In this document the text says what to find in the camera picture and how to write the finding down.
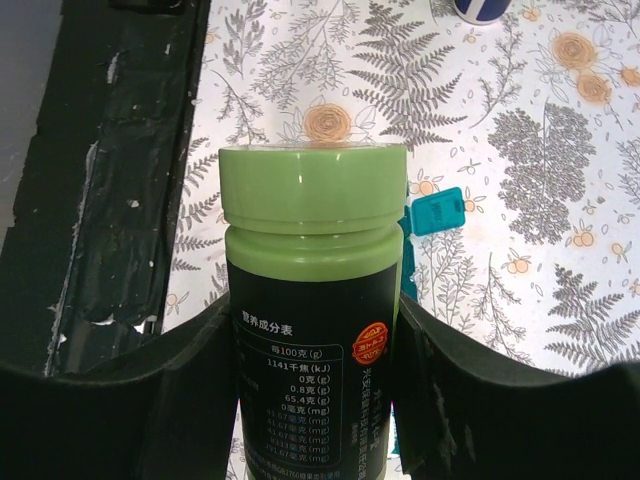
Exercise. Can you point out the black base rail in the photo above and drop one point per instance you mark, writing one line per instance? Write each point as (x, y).
(85, 265)

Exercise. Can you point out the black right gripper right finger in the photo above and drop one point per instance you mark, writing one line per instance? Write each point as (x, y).
(464, 411)

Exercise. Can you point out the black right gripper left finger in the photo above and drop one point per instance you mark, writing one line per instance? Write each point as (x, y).
(163, 411)

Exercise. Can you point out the green pill bottle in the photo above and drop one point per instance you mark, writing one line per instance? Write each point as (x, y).
(314, 259)

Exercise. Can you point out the teal weekly pill organizer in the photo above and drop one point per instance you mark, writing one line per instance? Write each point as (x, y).
(428, 215)

